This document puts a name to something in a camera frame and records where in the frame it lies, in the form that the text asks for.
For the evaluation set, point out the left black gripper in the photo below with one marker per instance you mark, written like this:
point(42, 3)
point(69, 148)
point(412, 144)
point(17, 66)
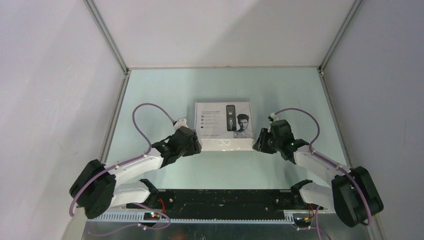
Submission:
point(195, 147)

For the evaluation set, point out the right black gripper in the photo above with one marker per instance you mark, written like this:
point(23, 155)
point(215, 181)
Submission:
point(260, 144)

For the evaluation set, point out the white box with black tray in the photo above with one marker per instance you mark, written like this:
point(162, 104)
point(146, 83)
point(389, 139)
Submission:
point(224, 126)

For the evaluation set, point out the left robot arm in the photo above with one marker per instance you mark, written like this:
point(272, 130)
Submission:
point(99, 187)

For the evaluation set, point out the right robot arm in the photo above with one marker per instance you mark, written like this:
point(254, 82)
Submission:
point(350, 192)

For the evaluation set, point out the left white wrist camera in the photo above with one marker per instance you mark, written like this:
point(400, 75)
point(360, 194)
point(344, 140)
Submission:
point(181, 122)

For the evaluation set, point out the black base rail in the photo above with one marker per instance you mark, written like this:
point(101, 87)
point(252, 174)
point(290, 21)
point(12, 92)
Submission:
point(225, 204)

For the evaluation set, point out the aluminium frame front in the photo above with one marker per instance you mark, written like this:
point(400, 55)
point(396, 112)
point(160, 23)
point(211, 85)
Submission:
point(130, 222)

